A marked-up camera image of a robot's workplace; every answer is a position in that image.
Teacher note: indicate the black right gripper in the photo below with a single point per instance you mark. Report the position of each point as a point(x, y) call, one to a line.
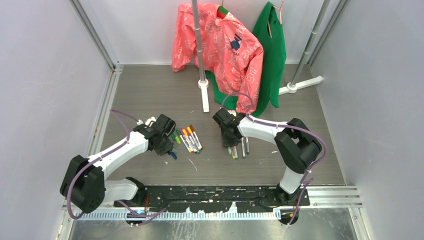
point(227, 143)

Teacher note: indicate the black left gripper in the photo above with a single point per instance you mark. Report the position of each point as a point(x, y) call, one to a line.
point(164, 150)

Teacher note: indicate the blue pen cap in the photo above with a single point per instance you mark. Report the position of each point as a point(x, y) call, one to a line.
point(173, 155)

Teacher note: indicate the dark green cap marker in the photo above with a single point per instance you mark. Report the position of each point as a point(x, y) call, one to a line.
point(247, 147)

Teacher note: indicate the brown cap marker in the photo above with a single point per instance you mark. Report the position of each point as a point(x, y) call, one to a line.
point(196, 139)

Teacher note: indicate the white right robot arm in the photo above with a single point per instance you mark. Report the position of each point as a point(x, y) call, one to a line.
point(297, 145)

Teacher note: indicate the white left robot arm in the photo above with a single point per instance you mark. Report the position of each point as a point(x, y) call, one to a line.
point(86, 185)

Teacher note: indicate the white left rack foot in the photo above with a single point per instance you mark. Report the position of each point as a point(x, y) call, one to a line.
point(203, 85)

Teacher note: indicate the pink printed jacket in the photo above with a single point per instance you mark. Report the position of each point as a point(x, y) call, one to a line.
point(230, 51)

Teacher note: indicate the green hanging shirt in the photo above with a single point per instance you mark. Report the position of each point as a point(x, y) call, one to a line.
point(273, 60)

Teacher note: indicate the left rack pole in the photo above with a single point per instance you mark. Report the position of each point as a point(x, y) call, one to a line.
point(199, 50)

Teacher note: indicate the rack pole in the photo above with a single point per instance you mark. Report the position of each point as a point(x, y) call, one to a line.
point(199, 50)
point(310, 42)

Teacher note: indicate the pink clothes hanger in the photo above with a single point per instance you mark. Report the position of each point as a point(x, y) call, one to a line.
point(279, 13)

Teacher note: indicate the right rack pole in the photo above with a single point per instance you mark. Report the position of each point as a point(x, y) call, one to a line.
point(310, 42)

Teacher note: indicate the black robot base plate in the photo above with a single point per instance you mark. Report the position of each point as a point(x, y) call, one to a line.
point(245, 200)

